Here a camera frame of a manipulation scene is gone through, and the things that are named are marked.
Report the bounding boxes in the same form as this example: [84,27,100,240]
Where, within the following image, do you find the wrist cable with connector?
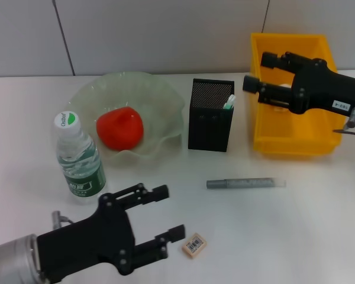
[51,210,75,228]
[333,106,355,138]

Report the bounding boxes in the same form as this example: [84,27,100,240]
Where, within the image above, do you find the grey marker pen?
[206,177,287,190]

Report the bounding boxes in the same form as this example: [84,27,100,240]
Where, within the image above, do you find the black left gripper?
[37,183,186,280]

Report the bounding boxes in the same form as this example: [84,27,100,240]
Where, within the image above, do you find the beige eraser with barcode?
[181,233,208,260]

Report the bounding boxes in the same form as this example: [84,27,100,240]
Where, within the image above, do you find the right wrist cable with connector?
[333,106,355,138]

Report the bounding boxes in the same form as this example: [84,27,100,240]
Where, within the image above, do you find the clear water bottle green label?
[53,111,108,206]

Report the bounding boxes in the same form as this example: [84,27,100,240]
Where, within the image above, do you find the yellow plastic bin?
[248,32,350,158]

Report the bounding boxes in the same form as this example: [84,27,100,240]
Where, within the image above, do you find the left wrist cable with connector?
[51,210,75,228]

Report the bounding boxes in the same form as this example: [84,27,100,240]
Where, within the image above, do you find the mint green utility knife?
[223,94,237,110]

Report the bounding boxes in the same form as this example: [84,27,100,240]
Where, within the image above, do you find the red-orange toy fruit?
[96,106,145,152]

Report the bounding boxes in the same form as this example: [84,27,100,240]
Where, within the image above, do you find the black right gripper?
[242,51,355,122]

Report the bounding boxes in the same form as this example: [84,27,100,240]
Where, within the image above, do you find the frosted green glass fruit bowl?
[65,72,186,166]

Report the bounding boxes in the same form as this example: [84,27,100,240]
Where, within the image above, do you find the black mesh pen holder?
[188,78,235,153]

